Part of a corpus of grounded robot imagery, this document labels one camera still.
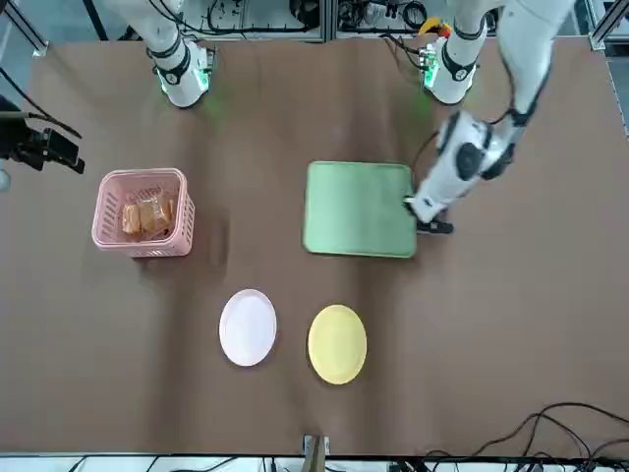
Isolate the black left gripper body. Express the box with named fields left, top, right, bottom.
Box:
left=415, top=218, right=456, bottom=236

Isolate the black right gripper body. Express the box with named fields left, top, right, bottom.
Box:
left=0, top=95, right=48, bottom=171

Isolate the green plastic tray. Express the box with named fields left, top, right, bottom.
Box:
left=302, top=159, right=421, bottom=260

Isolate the small pink slotted basket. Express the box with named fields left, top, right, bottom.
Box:
left=90, top=168, right=197, bottom=260

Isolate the yellow plate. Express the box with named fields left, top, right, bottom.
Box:
left=307, top=304, right=369, bottom=386

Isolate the white plate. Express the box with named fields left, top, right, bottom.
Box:
left=218, top=288, right=278, bottom=368

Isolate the yellow emergency stop box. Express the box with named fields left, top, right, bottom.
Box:
left=416, top=14, right=453, bottom=39

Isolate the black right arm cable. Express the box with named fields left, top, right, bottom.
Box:
left=0, top=110, right=84, bottom=140

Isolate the aluminium frame rail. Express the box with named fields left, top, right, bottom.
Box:
left=587, top=0, right=629, bottom=50
left=0, top=0, right=50, bottom=56

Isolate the aluminium post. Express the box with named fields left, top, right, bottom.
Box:
left=301, top=434, right=332, bottom=472
left=321, top=0, right=338, bottom=44

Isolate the long black desk cable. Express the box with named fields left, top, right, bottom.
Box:
left=422, top=401, right=629, bottom=472

